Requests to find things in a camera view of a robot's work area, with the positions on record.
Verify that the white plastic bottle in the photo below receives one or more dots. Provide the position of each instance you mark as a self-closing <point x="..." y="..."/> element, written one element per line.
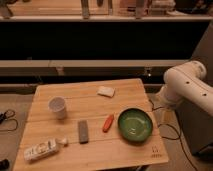
<point x="44" y="149"/>

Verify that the wooden table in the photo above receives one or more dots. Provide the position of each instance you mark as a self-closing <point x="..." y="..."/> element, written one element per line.
<point x="104" y="150"/>

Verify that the green ceramic bowl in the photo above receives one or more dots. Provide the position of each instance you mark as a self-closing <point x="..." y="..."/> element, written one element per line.
<point x="135" y="125"/>

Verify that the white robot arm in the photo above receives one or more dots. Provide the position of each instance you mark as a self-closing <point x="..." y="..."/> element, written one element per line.
<point x="186" y="81"/>

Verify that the grey rectangular block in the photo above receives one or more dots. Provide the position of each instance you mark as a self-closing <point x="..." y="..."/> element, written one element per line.
<point x="83" y="132"/>

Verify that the long wooden shelf rail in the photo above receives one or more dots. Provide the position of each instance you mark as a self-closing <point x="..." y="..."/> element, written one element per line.
<point x="85" y="67"/>

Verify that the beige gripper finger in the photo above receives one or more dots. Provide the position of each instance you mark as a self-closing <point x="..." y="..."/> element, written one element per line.
<point x="167" y="115"/>

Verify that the white sponge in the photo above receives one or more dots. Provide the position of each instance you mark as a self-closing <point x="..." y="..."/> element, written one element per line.
<point x="106" y="91"/>

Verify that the grey cabinet at right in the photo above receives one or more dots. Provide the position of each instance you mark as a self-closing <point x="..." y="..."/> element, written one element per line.
<point x="197" y="125"/>

